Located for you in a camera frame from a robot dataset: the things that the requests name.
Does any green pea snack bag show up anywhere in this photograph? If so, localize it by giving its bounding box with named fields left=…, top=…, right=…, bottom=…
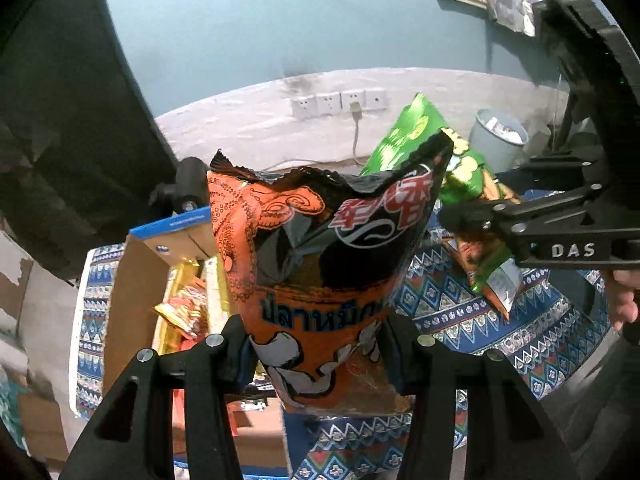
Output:
left=360, top=93, right=523, bottom=320

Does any yellow biscuit pack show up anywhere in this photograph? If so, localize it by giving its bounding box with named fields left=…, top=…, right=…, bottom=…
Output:
left=203, top=255, right=231, bottom=332
left=152, top=258, right=200, bottom=356

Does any orange yellow noodle snack bag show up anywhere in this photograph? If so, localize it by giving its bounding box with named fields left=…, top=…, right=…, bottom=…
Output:
left=154, top=278, right=208, bottom=340

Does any orange octopus chip bag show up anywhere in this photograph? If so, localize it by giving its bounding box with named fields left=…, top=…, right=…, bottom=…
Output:
left=207, top=132, right=452, bottom=414

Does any orange red snack packet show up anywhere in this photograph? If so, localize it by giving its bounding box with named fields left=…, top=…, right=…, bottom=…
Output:
left=171, top=389, right=253, bottom=455

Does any person right hand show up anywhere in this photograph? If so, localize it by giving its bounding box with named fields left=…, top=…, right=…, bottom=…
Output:
left=602, top=270, right=640, bottom=330

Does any light blue waste bin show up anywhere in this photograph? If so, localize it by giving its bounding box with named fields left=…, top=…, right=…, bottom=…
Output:
left=470, top=108, right=529, bottom=172

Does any patterned blue tablecloth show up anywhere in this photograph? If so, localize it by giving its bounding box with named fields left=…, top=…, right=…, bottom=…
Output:
left=68, top=208, right=610, bottom=479

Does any blue cardboard box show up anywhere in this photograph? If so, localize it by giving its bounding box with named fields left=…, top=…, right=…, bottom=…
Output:
left=102, top=207, right=288, bottom=479

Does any black dark cabinet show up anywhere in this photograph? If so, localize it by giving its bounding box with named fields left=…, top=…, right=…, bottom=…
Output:
left=1, top=0, right=177, bottom=280

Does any white plug and cable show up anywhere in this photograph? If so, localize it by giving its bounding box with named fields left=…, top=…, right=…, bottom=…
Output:
left=264, top=101, right=367, bottom=172

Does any white wall socket strip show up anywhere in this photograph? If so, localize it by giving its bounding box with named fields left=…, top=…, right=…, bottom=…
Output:
left=290, top=87, right=390, bottom=120

